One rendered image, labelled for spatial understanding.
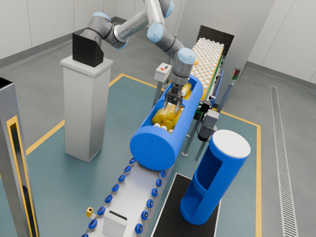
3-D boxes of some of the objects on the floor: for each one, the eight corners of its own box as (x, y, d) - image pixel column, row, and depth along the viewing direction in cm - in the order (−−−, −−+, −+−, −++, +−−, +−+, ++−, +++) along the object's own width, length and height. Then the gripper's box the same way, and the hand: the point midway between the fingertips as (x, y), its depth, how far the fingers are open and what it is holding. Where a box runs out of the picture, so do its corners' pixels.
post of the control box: (141, 148, 293) (159, 76, 233) (142, 146, 296) (160, 75, 237) (144, 150, 292) (162, 78, 233) (146, 147, 295) (164, 76, 236)
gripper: (165, 81, 124) (156, 113, 137) (187, 89, 122) (176, 121, 135) (169, 75, 131) (161, 106, 144) (191, 82, 129) (180, 113, 142)
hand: (170, 109), depth 141 cm, fingers open, 5 cm apart
